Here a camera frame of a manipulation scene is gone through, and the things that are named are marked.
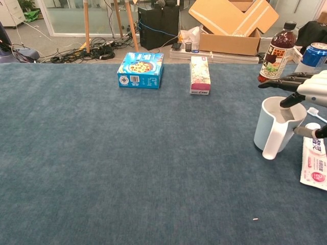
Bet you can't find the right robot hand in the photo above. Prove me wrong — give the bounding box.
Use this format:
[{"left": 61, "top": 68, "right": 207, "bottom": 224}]
[{"left": 258, "top": 70, "right": 327, "bottom": 140}]

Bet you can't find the light blue toothbrush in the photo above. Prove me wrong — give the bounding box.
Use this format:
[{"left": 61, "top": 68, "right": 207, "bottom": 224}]
[{"left": 307, "top": 107, "right": 327, "bottom": 124}]

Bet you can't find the light blue plastic mug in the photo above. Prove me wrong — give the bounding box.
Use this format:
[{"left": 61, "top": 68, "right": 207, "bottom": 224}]
[{"left": 253, "top": 96, "right": 308, "bottom": 160}]

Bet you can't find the white pink toothpaste tube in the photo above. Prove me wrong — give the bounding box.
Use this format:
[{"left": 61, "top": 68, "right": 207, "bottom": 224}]
[{"left": 299, "top": 122, "right": 327, "bottom": 191}]

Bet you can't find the open cardboard box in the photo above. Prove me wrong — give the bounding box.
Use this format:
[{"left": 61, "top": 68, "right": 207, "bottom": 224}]
[{"left": 188, "top": 0, "right": 279, "bottom": 57}]

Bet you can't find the floral white and pink box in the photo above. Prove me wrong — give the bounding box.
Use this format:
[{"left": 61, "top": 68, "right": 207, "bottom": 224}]
[{"left": 189, "top": 56, "right": 212, "bottom": 95}]

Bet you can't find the blue cookie box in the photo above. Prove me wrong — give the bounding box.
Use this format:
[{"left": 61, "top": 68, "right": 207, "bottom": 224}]
[{"left": 117, "top": 52, "right": 165, "bottom": 90}]

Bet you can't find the blue white drink can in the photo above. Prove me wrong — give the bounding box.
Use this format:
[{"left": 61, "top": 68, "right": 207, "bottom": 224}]
[{"left": 295, "top": 42, "right": 327, "bottom": 75}]

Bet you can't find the white plastic object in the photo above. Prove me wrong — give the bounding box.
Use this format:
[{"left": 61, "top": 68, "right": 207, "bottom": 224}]
[{"left": 288, "top": 46, "right": 304, "bottom": 64}]

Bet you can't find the dark tea bottle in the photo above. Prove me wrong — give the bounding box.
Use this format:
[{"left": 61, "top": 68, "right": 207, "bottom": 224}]
[{"left": 258, "top": 21, "right": 297, "bottom": 84}]

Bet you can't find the black cloth cover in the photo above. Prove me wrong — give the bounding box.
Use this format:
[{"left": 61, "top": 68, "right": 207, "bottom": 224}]
[{"left": 296, "top": 20, "right": 327, "bottom": 48}]

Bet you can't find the white plastic bag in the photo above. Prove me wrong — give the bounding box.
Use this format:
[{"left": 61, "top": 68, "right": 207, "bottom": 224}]
[{"left": 179, "top": 26, "right": 201, "bottom": 51}]

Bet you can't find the black computer tower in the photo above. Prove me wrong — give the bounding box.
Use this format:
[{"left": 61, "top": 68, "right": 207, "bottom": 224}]
[{"left": 137, "top": 5, "right": 180, "bottom": 51}]

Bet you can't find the wooden easel leg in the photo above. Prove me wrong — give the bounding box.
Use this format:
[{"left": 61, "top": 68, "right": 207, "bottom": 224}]
[
  {"left": 83, "top": 0, "right": 91, "bottom": 54},
  {"left": 113, "top": 0, "right": 124, "bottom": 38},
  {"left": 124, "top": 0, "right": 139, "bottom": 53}
]

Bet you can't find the blue table mat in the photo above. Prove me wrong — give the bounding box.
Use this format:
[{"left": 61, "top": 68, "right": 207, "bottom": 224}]
[{"left": 0, "top": 62, "right": 327, "bottom": 245}]

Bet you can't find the dark blue machine base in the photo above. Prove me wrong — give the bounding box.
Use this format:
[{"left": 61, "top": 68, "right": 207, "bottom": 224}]
[{"left": 0, "top": 21, "right": 40, "bottom": 64}]

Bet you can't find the green bag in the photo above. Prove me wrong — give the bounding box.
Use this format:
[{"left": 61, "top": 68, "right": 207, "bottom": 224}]
[{"left": 23, "top": 9, "right": 41, "bottom": 23}]

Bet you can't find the green potted plant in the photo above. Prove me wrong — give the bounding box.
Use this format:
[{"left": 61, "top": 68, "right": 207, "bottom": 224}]
[{"left": 17, "top": 0, "right": 36, "bottom": 12}]

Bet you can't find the white cabinet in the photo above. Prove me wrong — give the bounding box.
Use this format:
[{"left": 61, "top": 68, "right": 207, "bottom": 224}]
[{"left": 0, "top": 0, "right": 26, "bottom": 28}]

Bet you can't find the aluminium rail bundle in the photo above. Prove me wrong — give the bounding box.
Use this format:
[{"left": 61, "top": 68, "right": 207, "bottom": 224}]
[{"left": 169, "top": 48, "right": 260, "bottom": 64}]

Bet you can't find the black cable tangle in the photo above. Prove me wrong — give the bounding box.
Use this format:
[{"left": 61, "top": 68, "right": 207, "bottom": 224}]
[{"left": 42, "top": 37, "right": 133, "bottom": 64}]

